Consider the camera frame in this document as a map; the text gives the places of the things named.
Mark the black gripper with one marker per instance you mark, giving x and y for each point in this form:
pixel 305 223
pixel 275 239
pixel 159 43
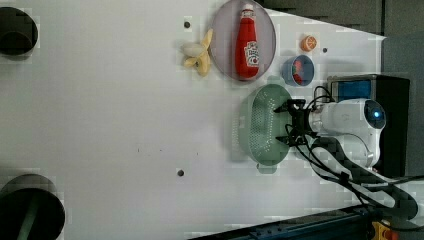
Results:
pixel 300 126

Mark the green plastic strainer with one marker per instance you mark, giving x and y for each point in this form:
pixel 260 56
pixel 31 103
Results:
pixel 259 126

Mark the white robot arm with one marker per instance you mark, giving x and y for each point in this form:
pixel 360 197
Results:
pixel 343 144

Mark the red strawberry toy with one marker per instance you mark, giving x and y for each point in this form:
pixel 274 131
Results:
pixel 298 79

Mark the blue bowl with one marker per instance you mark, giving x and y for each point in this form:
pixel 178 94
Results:
pixel 307 72

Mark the pink strawberry toy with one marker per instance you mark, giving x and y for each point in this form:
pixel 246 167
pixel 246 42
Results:
pixel 296 67

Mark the orange slice toy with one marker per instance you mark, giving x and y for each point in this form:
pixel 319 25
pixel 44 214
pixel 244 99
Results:
pixel 308 43

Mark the red ketchup bottle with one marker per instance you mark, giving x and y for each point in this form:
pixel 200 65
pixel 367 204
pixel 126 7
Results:
pixel 246 50

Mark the purple oval plate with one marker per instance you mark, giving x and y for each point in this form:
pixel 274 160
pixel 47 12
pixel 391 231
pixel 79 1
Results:
pixel 225 26

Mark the black toaster oven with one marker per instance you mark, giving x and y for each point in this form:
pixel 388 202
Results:
pixel 392 93

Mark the peeled banana toy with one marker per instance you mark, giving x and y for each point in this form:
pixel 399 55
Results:
pixel 197 55

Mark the black cylinder post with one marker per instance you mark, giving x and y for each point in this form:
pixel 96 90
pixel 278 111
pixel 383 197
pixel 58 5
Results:
pixel 30 209
pixel 18 32

